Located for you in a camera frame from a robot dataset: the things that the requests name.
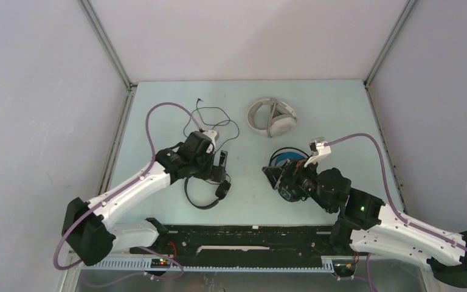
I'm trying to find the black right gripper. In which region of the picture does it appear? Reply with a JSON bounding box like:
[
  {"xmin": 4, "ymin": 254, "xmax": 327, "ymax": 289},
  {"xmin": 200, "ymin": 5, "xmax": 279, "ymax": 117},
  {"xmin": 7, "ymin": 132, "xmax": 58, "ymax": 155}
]
[{"xmin": 261, "ymin": 155, "xmax": 333, "ymax": 213}]

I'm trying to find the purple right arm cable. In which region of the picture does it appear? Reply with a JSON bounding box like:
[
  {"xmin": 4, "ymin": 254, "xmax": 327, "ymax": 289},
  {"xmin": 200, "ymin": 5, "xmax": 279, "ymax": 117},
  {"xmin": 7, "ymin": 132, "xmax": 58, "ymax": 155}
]
[{"xmin": 323, "ymin": 133, "xmax": 467, "ymax": 283}]

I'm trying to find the aluminium corner frame post right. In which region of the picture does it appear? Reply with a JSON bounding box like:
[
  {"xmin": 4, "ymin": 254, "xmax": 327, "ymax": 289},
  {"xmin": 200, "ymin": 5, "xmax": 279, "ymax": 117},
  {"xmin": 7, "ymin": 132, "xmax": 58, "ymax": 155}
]
[{"xmin": 364, "ymin": 0, "xmax": 418, "ymax": 89}]

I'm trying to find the aluminium corner frame post left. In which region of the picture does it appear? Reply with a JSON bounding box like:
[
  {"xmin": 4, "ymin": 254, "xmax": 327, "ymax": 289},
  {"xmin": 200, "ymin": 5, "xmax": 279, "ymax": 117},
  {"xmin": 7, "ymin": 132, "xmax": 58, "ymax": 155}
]
[{"xmin": 77, "ymin": 0, "xmax": 136, "ymax": 91}]

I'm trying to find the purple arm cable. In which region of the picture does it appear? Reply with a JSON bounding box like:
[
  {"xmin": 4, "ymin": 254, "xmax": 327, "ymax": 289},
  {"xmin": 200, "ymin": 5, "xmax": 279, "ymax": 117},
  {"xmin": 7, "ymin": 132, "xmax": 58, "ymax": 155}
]
[
  {"xmin": 53, "ymin": 102, "xmax": 206, "ymax": 271},
  {"xmin": 323, "ymin": 133, "xmax": 467, "ymax": 283}
]

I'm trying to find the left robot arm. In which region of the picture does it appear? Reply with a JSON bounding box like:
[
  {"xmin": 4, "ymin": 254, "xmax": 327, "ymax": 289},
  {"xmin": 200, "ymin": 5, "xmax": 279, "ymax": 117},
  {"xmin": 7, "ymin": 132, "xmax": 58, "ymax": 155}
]
[{"xmin": 61, "ymin": 130, "xmax": 227, "ymax": 266}]

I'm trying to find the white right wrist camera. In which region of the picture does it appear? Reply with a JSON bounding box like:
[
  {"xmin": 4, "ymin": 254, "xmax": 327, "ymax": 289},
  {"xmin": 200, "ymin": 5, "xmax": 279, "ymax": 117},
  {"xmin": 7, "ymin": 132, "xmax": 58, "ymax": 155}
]
[{"xmin": 304, "ymin": 137, "xmax": 331, "ymax": 167}]

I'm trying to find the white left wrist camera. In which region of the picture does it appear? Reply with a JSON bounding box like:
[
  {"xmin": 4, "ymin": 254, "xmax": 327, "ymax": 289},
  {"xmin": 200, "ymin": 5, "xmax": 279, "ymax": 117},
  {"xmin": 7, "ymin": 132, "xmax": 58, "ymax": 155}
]
[{"xmin": 202, "ymin": 129, "xmax": 219, "ymax": 153}]

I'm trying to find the white slotted cable duct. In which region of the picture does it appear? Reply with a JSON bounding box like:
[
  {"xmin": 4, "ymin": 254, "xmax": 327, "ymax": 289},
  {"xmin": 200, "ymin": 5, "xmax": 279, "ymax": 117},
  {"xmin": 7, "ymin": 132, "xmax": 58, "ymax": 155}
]
[{"xmin": 82, "ymin": 257, "xmax": 334, "ymax": 273}]

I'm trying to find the small black on-ear headphones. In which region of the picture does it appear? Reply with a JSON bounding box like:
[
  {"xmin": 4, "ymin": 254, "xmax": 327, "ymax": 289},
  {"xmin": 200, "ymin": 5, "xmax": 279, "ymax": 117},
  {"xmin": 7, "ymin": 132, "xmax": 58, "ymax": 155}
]
[{"xmin": 184, "ymin": 174, "xmax": 232, "ymax": 210}]

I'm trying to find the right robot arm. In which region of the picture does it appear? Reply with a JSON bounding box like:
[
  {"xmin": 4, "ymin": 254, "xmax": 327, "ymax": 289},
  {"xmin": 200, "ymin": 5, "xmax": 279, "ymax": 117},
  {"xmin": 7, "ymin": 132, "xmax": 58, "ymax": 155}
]
[{"xmin": 262, "ymin": 159, "xmax": 467, "ymax": 288}]

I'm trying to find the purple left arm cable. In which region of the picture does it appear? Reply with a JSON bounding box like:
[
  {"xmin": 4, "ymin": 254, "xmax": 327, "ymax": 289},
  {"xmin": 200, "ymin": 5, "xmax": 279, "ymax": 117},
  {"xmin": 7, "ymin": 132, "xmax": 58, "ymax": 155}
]
[{"xmin": 53, "ymin": 102, "xmax": 206, "ymax": 271}]

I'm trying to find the white grey gaming headset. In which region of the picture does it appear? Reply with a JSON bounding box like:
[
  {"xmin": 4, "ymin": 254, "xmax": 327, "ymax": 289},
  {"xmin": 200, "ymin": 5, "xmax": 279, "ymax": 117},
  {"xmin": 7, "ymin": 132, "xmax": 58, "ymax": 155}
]
[{"xmin": 246, "ymin": 97, "xmax": 297, "ymax": 138}]

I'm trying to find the aluminium corner frame post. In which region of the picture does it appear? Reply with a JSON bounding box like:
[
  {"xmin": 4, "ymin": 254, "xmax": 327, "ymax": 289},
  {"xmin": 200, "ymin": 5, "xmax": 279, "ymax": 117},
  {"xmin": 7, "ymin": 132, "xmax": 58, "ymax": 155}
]
[
  {"xmin": 364, "ymin": 0, "xmax": 418, "ymax": 89},
  {"xmin": 77, "ymin": 0, "xmax": 136, "ymax": 91}
]

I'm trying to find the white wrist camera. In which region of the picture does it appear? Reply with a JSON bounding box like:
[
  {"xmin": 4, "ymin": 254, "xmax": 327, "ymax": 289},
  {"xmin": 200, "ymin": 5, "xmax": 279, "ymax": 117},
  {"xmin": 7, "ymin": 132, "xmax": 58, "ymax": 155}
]
[
  {"xmin": 202, "ymin": 129, "xmax": 219, "ymax": 153},
  {"xmin": 304, "ymin": 137, "xmax": 331, "ymax": 167}
]

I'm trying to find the black blue gaming headset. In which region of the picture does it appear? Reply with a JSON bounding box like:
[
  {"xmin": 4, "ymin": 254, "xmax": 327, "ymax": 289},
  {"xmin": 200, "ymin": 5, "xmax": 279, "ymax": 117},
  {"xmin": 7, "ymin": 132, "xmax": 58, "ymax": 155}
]
[{"xmin": 269, "ymin": 147, "xmax": 311, "ymax": 203}]

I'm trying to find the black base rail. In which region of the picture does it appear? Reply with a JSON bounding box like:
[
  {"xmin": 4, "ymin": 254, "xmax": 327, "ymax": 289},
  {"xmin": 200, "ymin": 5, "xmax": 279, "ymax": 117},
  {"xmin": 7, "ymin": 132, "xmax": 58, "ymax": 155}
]
[{"xmin": 92, "ymin": 224, "xmax": 383, "ymax": 270}]

